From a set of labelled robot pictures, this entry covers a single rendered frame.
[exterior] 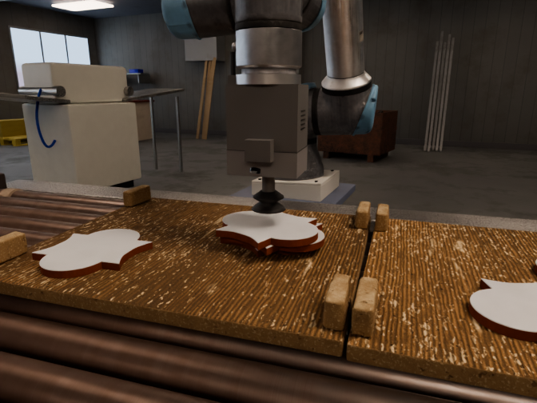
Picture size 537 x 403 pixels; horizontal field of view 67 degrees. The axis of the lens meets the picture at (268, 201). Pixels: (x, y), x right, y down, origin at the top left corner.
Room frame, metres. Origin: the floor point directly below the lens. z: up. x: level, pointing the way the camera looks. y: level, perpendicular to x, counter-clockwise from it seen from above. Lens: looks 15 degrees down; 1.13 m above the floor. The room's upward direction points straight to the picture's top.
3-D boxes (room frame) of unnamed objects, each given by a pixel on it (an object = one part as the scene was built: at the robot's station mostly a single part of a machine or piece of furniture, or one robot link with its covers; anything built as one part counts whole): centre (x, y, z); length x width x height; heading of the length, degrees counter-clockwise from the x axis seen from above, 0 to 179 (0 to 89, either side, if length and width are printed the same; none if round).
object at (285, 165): (0.48, 0.01, 1.09); 0.10 x 0.09 x 0.16; 164
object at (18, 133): (9.27, 5.35, 0.25); 1.37 x 0.94 x 0.50; 157
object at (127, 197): (0.70, 0.23, 0.95); 0.06 x 0.02 x 0.03; 163
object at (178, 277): (0.51, 0.08, 0.93); 0.41 x 0.35 x 0.02; 73
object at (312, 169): (1.07, -0.07, 0.96); 0.15 x 0.15 x 0.10
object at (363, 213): (0.58, -0.14, 0.95); 0.06 x 0.02 x 0.03; 163
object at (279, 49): (0.49, 0.00, 1.17); 0.08 x 0.08 x 0.05
